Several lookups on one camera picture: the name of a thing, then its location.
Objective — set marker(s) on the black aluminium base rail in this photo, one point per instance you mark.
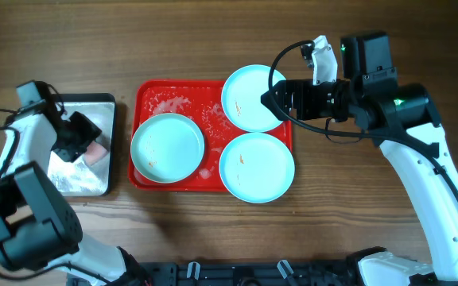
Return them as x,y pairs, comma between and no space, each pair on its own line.
329,272

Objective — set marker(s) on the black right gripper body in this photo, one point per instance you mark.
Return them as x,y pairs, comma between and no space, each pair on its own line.
285,100

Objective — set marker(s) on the pink green sponge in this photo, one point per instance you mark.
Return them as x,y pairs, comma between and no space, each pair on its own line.
95,152

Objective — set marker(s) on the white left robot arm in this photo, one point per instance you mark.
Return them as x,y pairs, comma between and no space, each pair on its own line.
39,231

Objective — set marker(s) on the black soapy water tray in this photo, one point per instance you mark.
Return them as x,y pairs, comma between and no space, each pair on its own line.
80,178

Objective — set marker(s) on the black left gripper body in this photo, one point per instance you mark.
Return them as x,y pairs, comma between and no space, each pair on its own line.
75,135

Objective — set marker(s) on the red plastic tray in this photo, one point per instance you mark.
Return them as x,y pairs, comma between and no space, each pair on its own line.
199,100

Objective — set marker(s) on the light blue plate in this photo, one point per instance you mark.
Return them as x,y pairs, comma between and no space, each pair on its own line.
257,168
167,148
241,99

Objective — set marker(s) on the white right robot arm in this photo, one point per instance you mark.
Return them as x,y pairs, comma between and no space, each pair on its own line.
404,123

